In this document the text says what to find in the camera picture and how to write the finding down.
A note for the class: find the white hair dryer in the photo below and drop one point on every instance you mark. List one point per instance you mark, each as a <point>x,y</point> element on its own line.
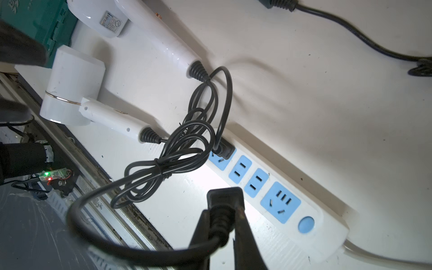
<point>222,204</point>
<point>71,100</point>

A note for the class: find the small green led board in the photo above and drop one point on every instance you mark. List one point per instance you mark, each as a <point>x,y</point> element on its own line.
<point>58,174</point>

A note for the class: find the white blue power strip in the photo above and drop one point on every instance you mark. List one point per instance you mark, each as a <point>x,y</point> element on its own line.
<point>306,220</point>

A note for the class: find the dark green hair dryer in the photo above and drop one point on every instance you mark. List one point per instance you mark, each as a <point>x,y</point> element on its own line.
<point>423,64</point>

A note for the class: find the green tool case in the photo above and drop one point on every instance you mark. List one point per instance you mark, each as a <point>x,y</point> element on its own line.
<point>50,22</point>

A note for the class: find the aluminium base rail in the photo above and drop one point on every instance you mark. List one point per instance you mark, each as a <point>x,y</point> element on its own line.
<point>34,235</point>

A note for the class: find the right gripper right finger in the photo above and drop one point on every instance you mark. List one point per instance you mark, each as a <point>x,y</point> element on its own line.
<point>246,252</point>

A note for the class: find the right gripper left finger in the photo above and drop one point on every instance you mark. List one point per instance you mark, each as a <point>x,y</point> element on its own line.
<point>200,236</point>

